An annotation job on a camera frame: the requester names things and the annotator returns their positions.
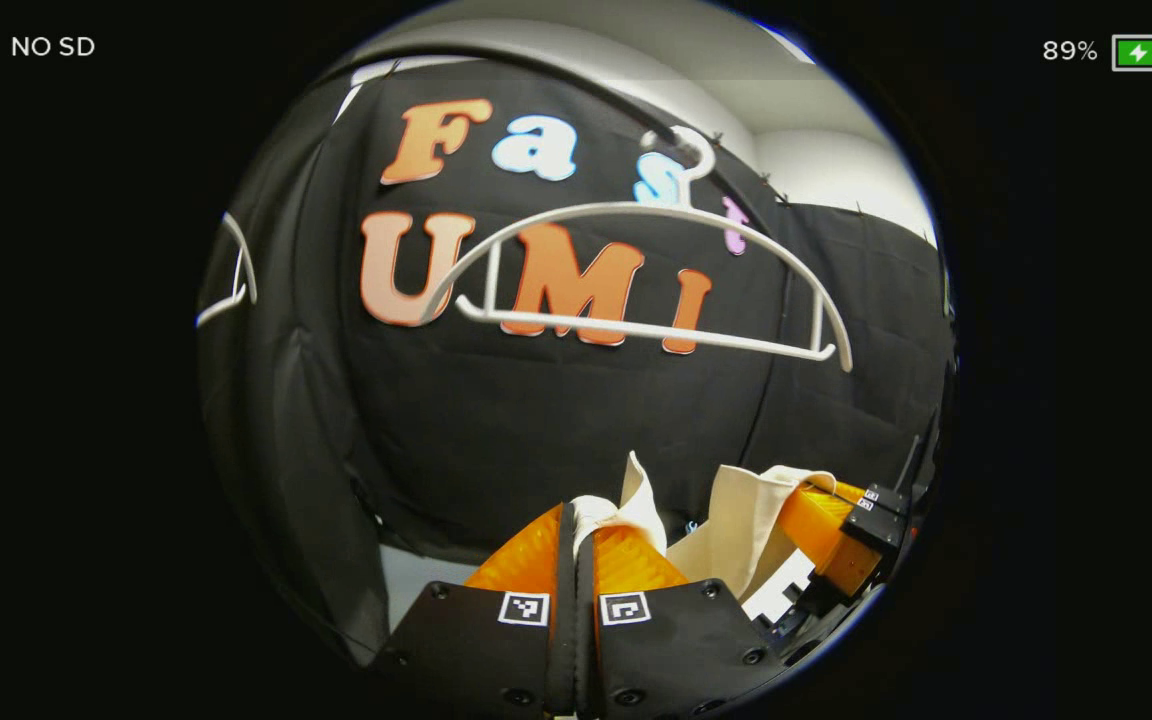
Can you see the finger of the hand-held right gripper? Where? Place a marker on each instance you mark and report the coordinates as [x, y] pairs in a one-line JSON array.
[[816, 530]]

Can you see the white floor sheet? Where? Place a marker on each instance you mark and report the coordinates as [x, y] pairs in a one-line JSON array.
[[781, 590]]

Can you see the white plastic hanger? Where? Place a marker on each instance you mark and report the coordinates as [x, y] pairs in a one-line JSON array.
[[248, 270]]

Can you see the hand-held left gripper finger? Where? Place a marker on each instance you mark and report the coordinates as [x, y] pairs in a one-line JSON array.
[[586, 650], [564, 650]]

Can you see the cream shirt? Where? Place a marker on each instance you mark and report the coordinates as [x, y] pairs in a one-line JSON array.
[[736, 530]]

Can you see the black clothes rail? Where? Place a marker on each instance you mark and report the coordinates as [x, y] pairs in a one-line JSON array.
[[656, 117]]

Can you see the white hanger with taped hook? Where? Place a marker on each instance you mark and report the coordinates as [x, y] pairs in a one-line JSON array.
[[636, 209]]

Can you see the black backdrop cloth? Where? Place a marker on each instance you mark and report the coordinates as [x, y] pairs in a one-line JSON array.
[[536, 420]]

